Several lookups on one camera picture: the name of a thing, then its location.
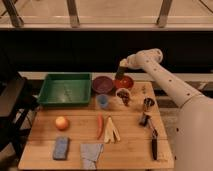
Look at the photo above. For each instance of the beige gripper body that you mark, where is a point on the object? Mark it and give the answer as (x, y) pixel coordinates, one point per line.
(123, 63)

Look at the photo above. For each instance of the dark eraser block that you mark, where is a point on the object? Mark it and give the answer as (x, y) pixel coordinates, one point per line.
(120, 73)

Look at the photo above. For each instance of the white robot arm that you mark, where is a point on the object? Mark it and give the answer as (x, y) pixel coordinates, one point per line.
(194, 137)

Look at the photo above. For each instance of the green plastic tray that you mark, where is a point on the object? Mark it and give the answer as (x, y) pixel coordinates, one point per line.
(66, 90)

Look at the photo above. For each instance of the red bowl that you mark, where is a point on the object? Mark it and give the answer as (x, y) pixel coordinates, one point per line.
(126, 82)

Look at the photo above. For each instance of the purple bowl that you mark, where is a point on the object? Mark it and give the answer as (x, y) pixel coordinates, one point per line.
(102, 84)

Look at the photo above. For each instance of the clear cup with red contents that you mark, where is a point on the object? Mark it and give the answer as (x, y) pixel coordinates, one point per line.
(124, 95)

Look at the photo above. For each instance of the blue plastic cup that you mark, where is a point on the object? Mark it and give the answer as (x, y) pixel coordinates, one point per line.
(102, 100)

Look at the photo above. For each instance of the metal cup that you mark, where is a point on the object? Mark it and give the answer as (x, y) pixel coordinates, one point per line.
(148, 104)

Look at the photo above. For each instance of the small black clip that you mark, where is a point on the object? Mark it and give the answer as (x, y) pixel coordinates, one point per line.
(144, 119)

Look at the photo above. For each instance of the orange carrot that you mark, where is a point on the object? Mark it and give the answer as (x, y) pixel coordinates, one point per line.
(100, 122)

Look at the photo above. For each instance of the yellow banana peel pieces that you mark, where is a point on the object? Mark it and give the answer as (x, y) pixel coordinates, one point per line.
(111, 132)

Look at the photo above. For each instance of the orange round fruit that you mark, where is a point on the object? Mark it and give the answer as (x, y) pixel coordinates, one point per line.
(61, 123)

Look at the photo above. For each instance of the grey folded cloth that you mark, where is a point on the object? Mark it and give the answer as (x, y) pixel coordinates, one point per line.
(90, 153)

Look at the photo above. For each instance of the blue sponge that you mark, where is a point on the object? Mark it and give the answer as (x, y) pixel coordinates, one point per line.
(61, 148)

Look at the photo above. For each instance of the black chair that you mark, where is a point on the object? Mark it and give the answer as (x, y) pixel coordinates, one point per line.
(16, 100)

